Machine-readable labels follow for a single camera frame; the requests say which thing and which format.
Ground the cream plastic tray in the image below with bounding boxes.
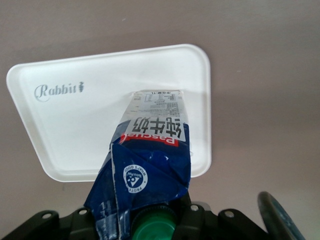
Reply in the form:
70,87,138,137
5,43,213,183

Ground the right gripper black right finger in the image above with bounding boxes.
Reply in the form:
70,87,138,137
172,193,278,240

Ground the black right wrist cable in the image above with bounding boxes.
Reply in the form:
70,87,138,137
257,191,302,240

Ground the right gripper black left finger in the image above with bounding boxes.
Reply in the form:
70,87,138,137
0,206,101,240

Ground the blue white milk carton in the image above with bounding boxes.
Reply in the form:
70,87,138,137
83,89,193,240

